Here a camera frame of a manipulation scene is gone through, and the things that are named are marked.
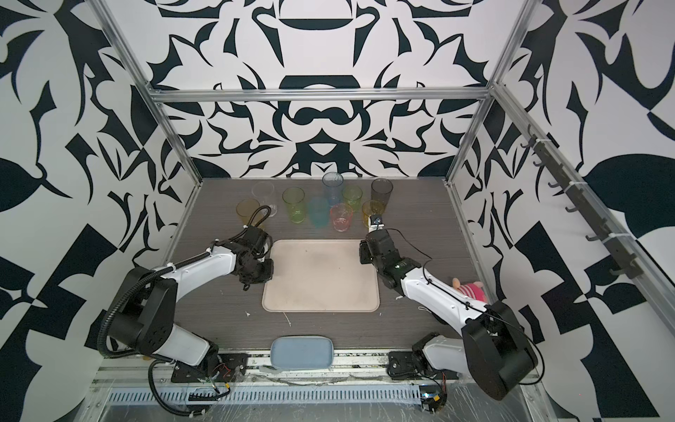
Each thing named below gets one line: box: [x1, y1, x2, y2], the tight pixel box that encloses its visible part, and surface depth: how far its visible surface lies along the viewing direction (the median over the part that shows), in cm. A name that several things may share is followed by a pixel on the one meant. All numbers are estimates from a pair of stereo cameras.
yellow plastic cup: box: [362, 199, 385, 230], surface depth 106 cm
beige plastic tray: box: [261, 239, 381, 313], surface depth 91 cm
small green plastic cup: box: [341, 184, 363, 213], surface depth 107 cm
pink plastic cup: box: [330, 203, 354, 233], surface depth 103 cm
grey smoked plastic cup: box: [370, 177, 394, 211], surface depth 104 cm
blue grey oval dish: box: [269, 334, 335, 371], surface depth 76 cm
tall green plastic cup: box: [281, 186, 306, 225], surface depth 99 cm
